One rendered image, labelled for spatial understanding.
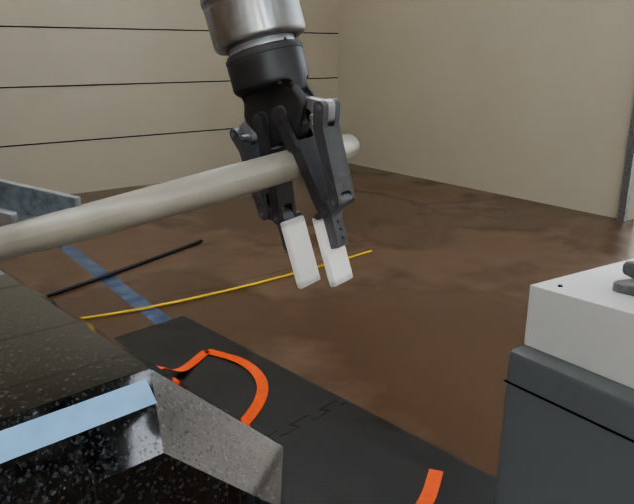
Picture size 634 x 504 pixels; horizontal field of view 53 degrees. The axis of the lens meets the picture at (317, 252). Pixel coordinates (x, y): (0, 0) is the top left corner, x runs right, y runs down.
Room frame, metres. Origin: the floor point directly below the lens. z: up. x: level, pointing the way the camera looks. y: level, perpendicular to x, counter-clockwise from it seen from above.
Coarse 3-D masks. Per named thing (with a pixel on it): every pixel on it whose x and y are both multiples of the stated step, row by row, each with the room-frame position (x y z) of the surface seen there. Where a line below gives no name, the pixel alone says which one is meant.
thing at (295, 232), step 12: (300, 216) 0.63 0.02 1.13; (288, 228) 0.62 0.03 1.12; (300, 228) 0.63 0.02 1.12; (288, 240) 0.61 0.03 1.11; (300, 240) 0.62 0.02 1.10; (288, 252) 0.61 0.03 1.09; (300, 252) 0.62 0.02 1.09; (312, 252) 0.63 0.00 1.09; (300, 264) 0.61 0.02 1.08; (312, 264) 0.62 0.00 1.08; (300, 276) 0.61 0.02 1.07; (312, 276) 0.62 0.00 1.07; (300, 288) 0.61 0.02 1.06
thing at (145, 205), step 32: (256, 160) 0.59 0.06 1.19; (288, 160) 0.60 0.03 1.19; (128, 192) 0.55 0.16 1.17; (160, 192) 0.54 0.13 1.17; (192, 192) 0.54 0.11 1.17; (224, 192) 0.56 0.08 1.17; (32, 224) 0.54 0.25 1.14; (64, 224) 0.53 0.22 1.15; (96, 224) 0.53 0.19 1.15; (128, 224) 0.53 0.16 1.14; (0, 256) 0.55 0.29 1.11
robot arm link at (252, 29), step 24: (216, 0) 0.60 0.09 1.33; (240, 0) 0.60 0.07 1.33; (264, 0) 0.60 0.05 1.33; (288, 0) 0.61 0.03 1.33; (216, 24) 0.61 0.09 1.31; (240, 24) 0.59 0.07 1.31; (264, 24) 0.59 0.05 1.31; (288, 24) 0.60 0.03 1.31; (216, 48) 0.62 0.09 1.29; (240, 48) 0.61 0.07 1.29
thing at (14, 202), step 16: (0, 192) 0.98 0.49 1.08; (16, 192) 0.96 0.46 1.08; (32, 192) 0.94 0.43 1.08; (48, 192) 0.93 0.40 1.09; (0, 208) 0.97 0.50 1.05; (16, 208) 0.96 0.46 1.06; (32, 208) 0.95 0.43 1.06; (48, 208) 0.93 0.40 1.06; (64, 208) 0.92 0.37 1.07; (0, 224) 0.82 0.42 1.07
